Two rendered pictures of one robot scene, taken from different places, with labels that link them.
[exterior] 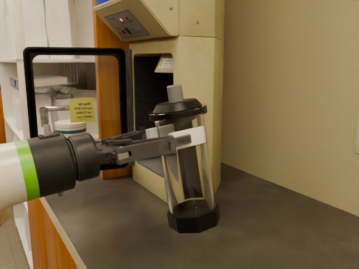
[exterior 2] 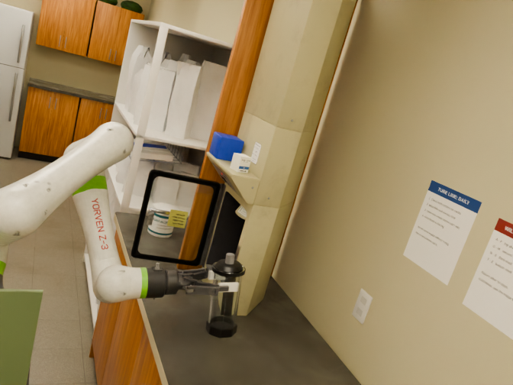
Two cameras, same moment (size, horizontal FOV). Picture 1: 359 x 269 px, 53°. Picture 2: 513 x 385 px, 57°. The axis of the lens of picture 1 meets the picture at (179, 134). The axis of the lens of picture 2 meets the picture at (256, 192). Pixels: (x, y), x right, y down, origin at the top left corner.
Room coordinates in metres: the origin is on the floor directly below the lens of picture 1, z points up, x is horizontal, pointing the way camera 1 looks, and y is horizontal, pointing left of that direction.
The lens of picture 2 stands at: (-0.75, -0.11, 1.88)
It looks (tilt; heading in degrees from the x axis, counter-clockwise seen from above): 14 degrees down; 4
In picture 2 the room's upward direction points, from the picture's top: 16 degrees clockwise
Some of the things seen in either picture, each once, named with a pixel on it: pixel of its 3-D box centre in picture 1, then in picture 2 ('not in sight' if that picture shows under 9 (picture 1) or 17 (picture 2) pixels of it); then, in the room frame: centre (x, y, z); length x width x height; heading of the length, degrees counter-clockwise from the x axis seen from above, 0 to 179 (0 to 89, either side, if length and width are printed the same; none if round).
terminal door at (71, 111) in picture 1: (79, 112); (175, 219); (1.12, 0.32, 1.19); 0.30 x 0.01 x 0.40; 113
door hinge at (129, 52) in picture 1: (130, 109); (211, 226); (1.18, 0.17, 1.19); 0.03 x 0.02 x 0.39; 31
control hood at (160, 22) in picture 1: (131, 20); (228, 176); (1.03, 0.13, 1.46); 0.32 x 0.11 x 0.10; 31
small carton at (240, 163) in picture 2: not in sight; (240, 163); (0.96, 0.09, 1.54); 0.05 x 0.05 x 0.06; 47
